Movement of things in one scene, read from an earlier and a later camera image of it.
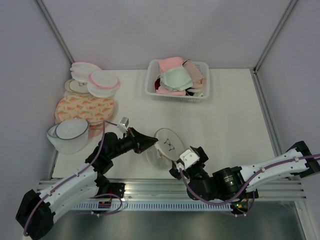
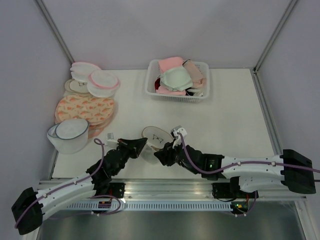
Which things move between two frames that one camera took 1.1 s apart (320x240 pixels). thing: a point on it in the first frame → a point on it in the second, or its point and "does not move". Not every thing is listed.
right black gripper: x=203 y=157 → x=163 y=155
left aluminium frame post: x=50 y=21 does not move
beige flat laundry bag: x=72 y=85 does not move
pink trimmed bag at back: x=81 y=71 does not move
